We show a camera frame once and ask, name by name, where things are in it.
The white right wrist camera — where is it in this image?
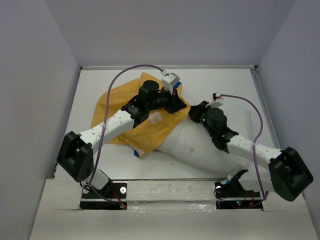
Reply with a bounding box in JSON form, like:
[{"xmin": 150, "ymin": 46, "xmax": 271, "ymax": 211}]
[{"xmin": 210, "ymin": 92, "xmax": 224, "ymax": 108}]

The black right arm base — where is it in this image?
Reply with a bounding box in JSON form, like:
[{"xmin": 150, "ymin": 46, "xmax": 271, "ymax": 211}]
[{"xmin": 213, "ymin": 170, "xmax": 264, "ymax": 210}]

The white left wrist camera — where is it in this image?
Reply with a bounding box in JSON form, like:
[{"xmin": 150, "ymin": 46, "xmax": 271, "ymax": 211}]
[{"xmin": 161, "ymin": 72, "xmax": 180, "ymax": 94}]

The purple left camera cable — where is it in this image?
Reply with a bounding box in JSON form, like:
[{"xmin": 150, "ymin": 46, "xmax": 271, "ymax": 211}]
[{"xmin": 88, "ymin": 64, "xmax": 168, "ymax": 205}]

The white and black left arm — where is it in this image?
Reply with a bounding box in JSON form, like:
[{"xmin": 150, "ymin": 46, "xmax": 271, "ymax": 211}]
[{"xmin": 57, "ymin": 80, "xmax": 187, "ymax": 198}]

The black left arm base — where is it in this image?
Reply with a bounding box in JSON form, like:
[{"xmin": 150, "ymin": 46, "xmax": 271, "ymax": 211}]
[{"xmin": 79, "ymin": 169, "xmax": 128, "ymax": 210}]

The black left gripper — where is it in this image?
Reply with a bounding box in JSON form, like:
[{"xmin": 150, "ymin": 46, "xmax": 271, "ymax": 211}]
[{"xmin": 147, "ymin": 87, "xmax": 187, "ymax": 116}]

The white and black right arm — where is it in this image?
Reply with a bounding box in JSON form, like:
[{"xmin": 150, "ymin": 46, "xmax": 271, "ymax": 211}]
[{"xmin": 189, "ymin": 101, "xmax": 314, "ymax": 202}]

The white front board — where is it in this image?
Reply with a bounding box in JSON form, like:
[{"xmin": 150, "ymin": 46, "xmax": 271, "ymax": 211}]
[{"xmin": 30, "ymin": 179, "xmax": 317, "ymax": 240}]

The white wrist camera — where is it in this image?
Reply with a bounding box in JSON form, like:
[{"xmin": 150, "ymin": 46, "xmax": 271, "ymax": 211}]
[
  {"xmin": 210, "ymin": 92, "xmax": 224, "ymax": 108},
  {"xmin": 161, "ymin": 72, "xmax": 180, "ymax": 94}
]

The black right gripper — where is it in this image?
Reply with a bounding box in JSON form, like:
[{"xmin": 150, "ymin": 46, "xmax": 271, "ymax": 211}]
[{"xmin": 187, "ymin": 100, "xmax": 215, "ymax": 138}]

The yellow pillowcase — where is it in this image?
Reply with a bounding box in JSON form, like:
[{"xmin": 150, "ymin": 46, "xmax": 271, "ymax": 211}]
[{"xmin": 107, "ymin": 72, "xmax": 191, "ymax": 158}]

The white pillow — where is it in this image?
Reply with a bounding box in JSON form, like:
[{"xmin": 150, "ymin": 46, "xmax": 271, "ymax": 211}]
[{"xmin": 157, "ymin": 117, "xmax": 272, "ymax": 191}]

